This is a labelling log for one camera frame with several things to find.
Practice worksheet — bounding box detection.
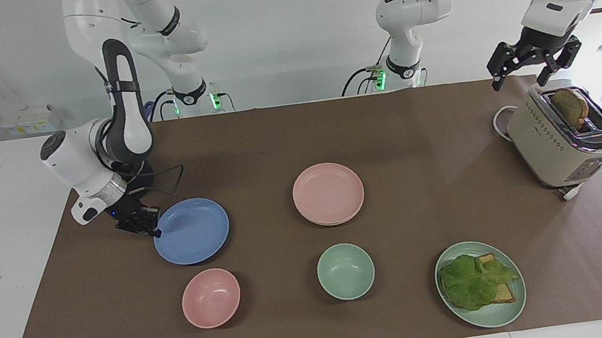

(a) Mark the beige plate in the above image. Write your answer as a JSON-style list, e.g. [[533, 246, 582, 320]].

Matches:
[[298, 205, 368, 231]]

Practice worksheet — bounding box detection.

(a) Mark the blue plate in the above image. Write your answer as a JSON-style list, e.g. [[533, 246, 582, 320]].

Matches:
[[149, 194, 235, 269]]

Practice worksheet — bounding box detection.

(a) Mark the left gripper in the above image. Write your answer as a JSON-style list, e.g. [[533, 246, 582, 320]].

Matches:
[[482, 18, 587, 94]]

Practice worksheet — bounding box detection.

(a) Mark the beige toaster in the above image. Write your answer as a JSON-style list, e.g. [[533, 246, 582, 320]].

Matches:
[[501, 76, 602, 195]]

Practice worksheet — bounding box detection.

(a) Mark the green lettuce leaf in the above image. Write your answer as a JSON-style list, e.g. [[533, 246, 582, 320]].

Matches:
[[438, 248, 524, 314]]

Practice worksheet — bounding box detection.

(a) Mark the toast slice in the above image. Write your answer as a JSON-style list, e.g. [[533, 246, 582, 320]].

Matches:
[[476, 250, 517, 307]]

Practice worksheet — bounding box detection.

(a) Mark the dark bread slice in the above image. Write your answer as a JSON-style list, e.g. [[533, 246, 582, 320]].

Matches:
[[550, 85, 592, 134]]

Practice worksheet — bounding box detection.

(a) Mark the pink bowl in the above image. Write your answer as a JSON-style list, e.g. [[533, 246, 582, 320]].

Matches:
[[178, 265, 246, 332]]

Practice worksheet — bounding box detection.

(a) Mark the white toaster cord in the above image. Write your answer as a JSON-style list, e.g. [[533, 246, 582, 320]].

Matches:
[[490, 104, 524, 143]]

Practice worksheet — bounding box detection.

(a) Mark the pink plate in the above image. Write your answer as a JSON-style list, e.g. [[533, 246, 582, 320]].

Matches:
[[289, 158, 368, 228]]

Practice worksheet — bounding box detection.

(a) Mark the green plate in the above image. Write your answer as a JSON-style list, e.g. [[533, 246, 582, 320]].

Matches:
[[431, 235, 531, 335]]

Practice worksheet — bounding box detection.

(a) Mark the green bowl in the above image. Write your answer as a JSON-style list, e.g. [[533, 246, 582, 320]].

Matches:
[[314, 239, 379, 305]]

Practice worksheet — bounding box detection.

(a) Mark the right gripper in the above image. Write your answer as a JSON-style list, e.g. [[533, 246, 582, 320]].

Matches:
[[107, 187, 164, 244]]

